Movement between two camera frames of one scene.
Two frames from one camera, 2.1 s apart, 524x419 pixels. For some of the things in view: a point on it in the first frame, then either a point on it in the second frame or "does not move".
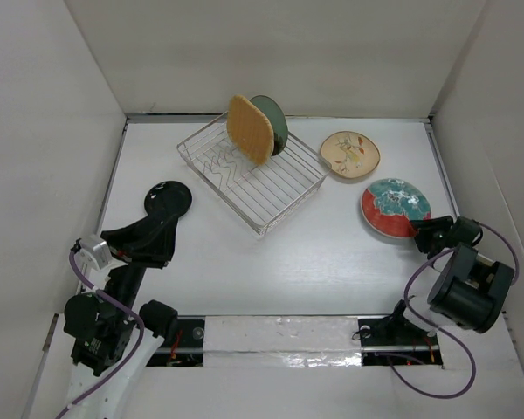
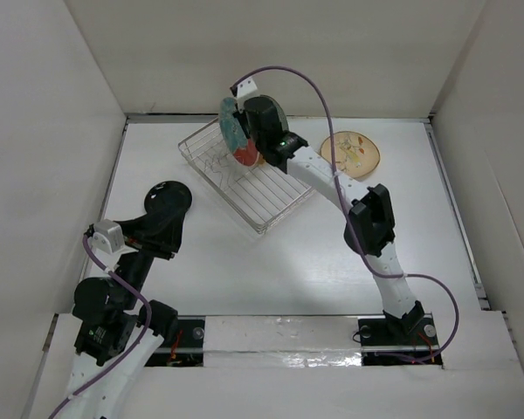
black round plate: x=168 y=198 does not move
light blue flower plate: x=278 y=120 does not move
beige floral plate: x=350 y=154 does not move
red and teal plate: x=389 y=205 to x=243 y=148
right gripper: x=424 y=226 to x=241 y=116
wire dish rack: x=261 y=195 does not move
